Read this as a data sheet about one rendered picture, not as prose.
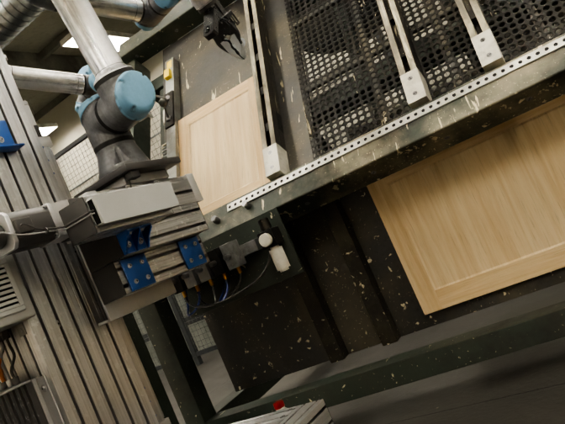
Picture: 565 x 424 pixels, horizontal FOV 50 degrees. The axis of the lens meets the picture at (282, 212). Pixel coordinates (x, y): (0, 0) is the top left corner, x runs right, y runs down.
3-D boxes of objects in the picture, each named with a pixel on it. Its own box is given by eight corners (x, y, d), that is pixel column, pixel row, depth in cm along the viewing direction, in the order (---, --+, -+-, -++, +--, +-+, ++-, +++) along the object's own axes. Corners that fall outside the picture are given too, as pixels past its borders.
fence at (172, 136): (175, 237, 239) (168, 233, 236) (171, 66, 291) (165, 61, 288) (185, 232, 237) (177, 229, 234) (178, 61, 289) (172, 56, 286)
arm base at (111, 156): (125, 166, 163) (111, 133, 163) (90, 189, 170) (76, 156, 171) (162, 161, 176) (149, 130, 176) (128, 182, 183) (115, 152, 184)
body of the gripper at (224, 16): (241, 23, 206) (219, -7, 202) (234, 32, 199) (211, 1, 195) (225, 35, 210) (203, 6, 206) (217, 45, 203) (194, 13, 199)
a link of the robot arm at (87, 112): (121, 148, 182) (103, 107, 183) (143, 129, 173) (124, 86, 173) (86, 156, 173) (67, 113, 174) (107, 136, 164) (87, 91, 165)
